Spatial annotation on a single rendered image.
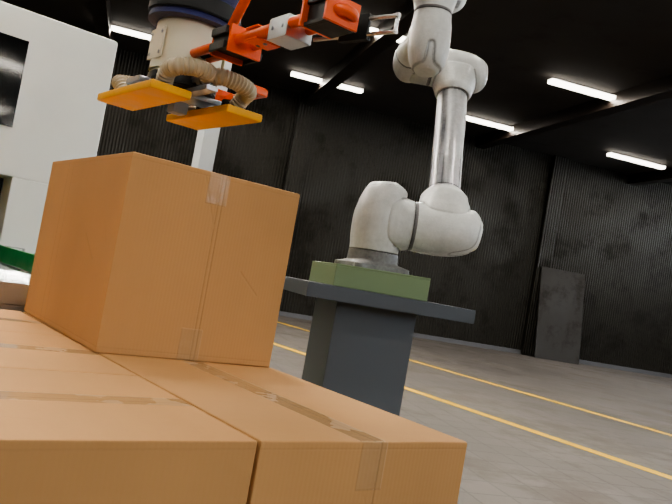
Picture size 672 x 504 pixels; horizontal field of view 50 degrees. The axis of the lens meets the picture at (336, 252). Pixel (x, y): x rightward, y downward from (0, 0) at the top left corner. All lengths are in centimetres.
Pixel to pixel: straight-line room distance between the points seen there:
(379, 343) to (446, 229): 40
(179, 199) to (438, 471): 75
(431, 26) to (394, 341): 89
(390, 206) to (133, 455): 145
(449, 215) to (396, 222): 16
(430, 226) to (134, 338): 102
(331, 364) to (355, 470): 105
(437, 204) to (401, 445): 121
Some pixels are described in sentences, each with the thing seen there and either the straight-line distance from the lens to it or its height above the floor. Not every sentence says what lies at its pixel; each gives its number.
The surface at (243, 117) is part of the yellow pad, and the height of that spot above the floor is 111.
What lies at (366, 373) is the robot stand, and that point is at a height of 51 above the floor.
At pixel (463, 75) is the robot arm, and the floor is 151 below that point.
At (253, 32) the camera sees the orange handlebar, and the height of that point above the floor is 123.
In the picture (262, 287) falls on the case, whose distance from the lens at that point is 162.
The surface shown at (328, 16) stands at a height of 121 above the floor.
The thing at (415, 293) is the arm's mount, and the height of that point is 77.
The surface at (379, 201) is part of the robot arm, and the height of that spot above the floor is 102.
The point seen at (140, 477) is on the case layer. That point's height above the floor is 50.
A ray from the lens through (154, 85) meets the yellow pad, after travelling 166.
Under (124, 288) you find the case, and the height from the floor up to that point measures 68.
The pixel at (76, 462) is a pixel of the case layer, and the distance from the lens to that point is 86.
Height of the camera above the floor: 76
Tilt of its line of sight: 2 degrees up
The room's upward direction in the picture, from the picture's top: 10 degrees clockwise
